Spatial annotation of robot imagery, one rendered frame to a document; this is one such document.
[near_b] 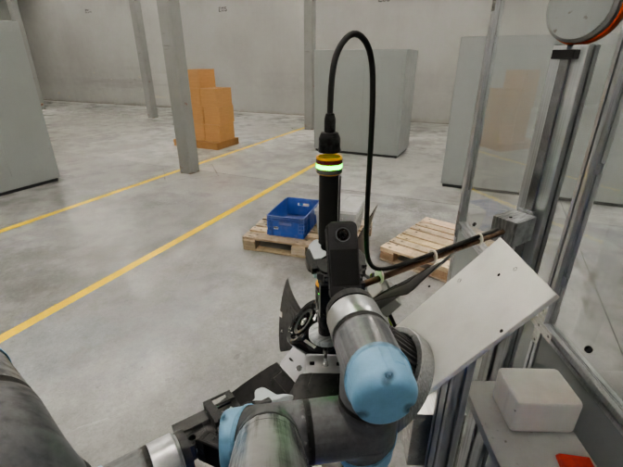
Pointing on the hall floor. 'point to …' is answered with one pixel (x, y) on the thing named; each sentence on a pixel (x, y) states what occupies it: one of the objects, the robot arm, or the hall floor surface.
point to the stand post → (449, 419)
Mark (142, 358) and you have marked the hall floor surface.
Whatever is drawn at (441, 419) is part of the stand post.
